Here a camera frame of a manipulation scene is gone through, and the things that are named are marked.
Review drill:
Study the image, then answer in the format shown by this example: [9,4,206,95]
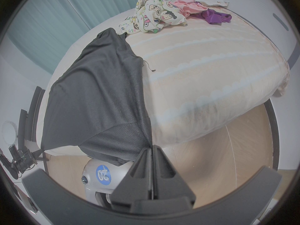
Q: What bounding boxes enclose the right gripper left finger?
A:
[110,148,153,206]

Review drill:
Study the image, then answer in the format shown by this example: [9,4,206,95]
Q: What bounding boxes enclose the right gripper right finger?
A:
[152,145,196,206]

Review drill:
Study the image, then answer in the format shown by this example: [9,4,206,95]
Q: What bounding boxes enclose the black shorts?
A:
[40,28,156,167]

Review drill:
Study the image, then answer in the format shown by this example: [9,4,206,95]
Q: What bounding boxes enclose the bed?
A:
[35,0,300,158]

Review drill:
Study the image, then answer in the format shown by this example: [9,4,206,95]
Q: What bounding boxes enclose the white printed pyjama garment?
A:
[118,0,188,35]

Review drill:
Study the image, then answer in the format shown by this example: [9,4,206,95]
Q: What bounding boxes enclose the purple garment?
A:
[190,1,233,25]

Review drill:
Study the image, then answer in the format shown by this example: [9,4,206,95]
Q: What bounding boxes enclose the pink garment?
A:
[170,0,209,18]

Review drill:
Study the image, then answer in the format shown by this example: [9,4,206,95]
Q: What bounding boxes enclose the blue-green curtain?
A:
[6,0,91,76]
[59,0,177,31]

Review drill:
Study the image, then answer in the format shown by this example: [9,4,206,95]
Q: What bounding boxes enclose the round white ring lamp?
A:
[2,122,19,147]

